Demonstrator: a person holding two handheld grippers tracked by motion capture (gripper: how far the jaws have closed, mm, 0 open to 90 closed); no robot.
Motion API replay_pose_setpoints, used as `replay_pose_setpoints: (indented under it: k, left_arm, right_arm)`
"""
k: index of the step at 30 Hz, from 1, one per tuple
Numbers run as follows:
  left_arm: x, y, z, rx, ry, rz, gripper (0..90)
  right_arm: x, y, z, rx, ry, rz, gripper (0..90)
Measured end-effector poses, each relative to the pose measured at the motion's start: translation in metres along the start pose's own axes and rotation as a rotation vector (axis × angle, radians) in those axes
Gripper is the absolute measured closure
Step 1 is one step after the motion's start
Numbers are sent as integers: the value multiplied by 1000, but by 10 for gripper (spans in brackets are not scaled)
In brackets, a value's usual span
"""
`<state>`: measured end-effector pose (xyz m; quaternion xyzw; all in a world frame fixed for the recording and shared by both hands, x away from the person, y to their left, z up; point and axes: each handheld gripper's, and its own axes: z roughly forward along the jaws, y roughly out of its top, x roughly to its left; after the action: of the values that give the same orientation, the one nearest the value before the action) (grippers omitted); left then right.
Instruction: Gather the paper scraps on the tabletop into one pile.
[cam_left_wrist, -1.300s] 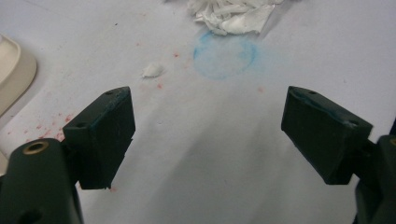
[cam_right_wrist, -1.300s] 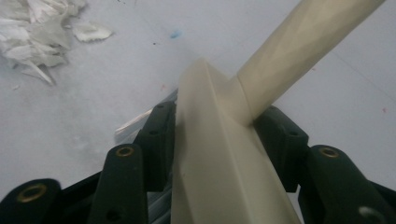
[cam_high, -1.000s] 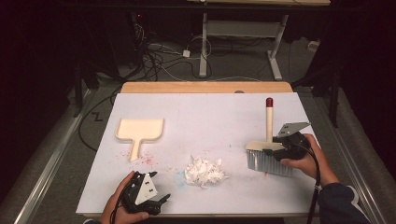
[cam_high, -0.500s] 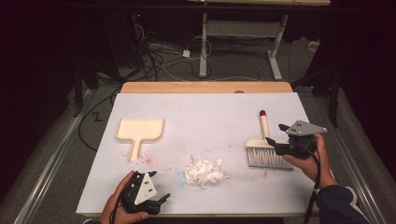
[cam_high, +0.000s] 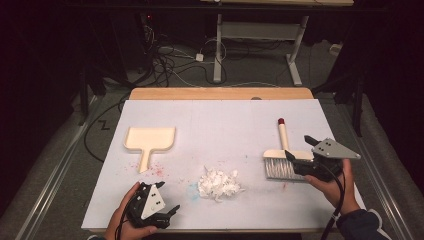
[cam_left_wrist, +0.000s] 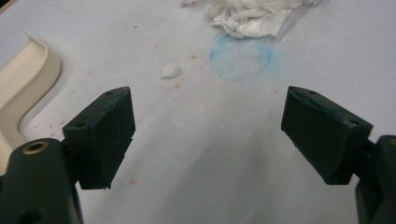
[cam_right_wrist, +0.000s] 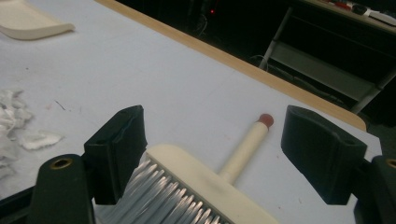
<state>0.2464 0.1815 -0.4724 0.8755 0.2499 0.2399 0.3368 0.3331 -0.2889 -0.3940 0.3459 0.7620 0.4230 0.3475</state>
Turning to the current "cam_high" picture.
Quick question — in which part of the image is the bundle of floor cables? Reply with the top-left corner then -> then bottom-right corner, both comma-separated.
143,24 -> 228,88

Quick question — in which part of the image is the white desk frame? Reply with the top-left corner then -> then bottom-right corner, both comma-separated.
213,13 -> 309,87

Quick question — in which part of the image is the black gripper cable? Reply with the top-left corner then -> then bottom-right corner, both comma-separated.
319,164 -> 346,240
114,198 -> 141,240

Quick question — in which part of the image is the person's left hand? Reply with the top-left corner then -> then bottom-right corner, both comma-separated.
104,181 -> 159,240

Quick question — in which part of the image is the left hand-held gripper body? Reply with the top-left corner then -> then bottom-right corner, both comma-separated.
124,181 -> 173,230

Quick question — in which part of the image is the cream hand brush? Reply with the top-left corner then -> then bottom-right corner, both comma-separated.
262,117 -> 315,182

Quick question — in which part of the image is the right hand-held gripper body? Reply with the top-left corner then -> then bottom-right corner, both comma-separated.
293,137 -> 362,183

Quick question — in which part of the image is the aluminium floor rail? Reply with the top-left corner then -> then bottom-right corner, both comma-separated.
23,96 -> 101,240
336,99 -> 416,240

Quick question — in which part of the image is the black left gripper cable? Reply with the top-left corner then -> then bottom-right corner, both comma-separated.
114,198 -> 141,240

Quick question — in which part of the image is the black metal stand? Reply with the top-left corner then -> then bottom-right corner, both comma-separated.
313,73 -> 366,138
78,63 -> 108,127

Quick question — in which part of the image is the black floor cable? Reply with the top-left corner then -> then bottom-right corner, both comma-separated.
83,94 -> 131,164

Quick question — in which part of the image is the pile of white paper scraps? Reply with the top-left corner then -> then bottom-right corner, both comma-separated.
197,166 -> 246,203

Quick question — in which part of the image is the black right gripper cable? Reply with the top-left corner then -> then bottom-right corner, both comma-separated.
319,164 -> 346,240

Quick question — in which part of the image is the cream plastic dustpan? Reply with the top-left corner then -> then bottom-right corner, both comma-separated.
123,126 -> 177,174

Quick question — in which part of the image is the person's right hand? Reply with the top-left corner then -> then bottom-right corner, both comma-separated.
303,158 -> 363,216

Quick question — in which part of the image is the white cover board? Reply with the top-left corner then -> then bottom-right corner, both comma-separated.
80,99 -> 366,232

